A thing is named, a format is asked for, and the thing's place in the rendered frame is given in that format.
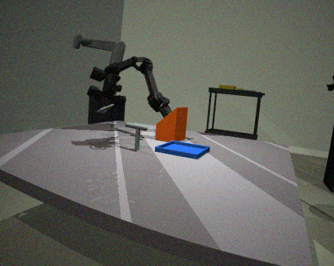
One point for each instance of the blue tray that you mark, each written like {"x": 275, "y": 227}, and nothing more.
{"x": 187, "y": 150}

